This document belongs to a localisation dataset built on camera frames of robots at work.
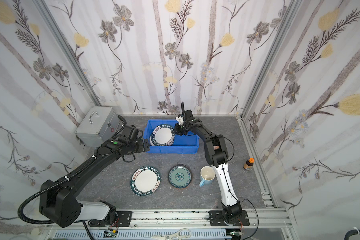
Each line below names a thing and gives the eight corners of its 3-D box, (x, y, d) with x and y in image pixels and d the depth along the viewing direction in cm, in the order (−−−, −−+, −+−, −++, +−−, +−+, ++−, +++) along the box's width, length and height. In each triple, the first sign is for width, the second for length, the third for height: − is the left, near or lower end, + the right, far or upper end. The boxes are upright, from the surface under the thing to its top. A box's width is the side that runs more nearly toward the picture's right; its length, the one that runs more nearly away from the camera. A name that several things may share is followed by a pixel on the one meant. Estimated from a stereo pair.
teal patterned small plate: (167, 188, 86) (167, 187, 85) (168, 165, 95) (168, 164, 94) (192, 188, 86) (192, 187, 85) (191, 165, 95) (191, 164, 94)
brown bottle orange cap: (242, 169, 94) (247, 163, 87) (242, 163, 97) (247, 156, 90) (248, 171, 93) (254, 164, 86) (248, 165, 96) (254, 158, 89)
